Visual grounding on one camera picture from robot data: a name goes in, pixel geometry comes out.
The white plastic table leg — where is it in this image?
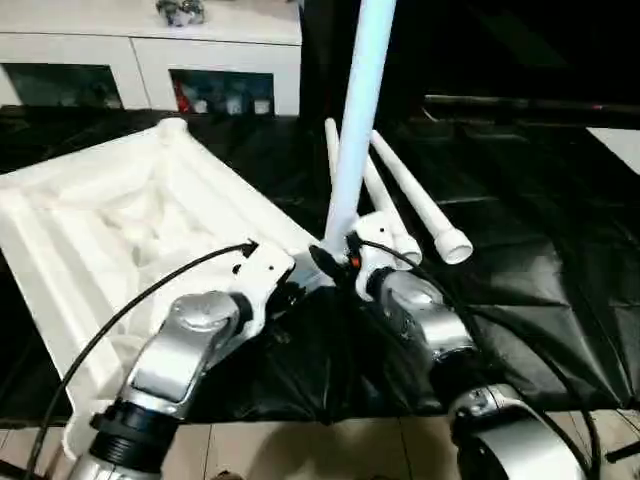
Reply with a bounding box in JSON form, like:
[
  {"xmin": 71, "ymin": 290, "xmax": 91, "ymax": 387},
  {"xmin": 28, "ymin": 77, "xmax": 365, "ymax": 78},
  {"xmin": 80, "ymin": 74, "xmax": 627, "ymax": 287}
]
[
  {"xmin": 324, "ymin": 117, "xmax": 342, "ymax": 193},
  {"xmin": 371, "ymin": 129, "xmax": 474, "ymax": 266},
  {"xmin": 363, "ymin": 158, "xmax": 424, "ymax": 267},
  {"xmin": 324, "ymin": 0, "xmax": 399, "ymax": 249}
]

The black work mat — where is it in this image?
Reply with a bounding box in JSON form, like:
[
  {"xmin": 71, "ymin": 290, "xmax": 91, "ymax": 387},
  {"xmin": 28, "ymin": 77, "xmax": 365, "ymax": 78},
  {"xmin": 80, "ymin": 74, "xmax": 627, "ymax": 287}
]
[{"xmin": 0, "ymin": 105, "xmax": 640, "ymax": 426}]

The white plastic table top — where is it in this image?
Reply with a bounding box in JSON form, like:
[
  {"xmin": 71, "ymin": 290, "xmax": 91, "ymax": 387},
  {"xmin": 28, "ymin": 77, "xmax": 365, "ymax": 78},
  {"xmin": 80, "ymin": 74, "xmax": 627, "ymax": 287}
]
[{"xmin": 0, "ymin": 116, "xmax": 323, "ymax": 458}]

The white cabinet with glass doors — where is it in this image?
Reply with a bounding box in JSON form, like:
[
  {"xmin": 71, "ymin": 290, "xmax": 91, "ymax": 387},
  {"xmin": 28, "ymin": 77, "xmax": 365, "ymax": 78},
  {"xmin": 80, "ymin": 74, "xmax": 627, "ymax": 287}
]
[{"xmin": 0, "ymin": 0, "xmax": 304, "ymax": 117}]

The shiny ornament on cabinet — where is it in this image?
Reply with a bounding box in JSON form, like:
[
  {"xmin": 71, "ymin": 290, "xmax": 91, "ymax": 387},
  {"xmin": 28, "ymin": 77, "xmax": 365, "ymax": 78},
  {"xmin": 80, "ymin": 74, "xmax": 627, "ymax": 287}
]
[{"xmin": 157, "ymin": 0, "xmax": 207, "ymax": 27}]

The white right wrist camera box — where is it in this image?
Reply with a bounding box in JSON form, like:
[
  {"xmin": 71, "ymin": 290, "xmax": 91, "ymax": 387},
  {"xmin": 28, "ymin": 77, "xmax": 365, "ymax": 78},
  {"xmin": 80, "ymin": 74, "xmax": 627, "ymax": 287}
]
[{"xmin": 344, "ymin": 211, "xmax": 397, "ymax": 303}]

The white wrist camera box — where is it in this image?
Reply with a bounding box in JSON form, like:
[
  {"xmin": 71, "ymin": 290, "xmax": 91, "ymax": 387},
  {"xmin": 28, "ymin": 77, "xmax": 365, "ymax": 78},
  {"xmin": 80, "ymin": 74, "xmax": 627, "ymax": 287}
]
[
  {"xmin": 224, "ymin": 242, "xmax": 297, "ymax": 338},
  {"xmin": 344, "ymin": 211, "xmax": 397, "ymax": 303}
]

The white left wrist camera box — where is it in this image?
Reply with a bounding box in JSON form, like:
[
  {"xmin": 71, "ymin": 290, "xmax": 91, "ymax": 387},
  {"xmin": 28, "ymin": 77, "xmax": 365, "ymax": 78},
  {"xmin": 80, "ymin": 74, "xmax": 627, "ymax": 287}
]
[{"xmin": 224, "ymin": 242, "xmax": 297, "ymax": 338}]

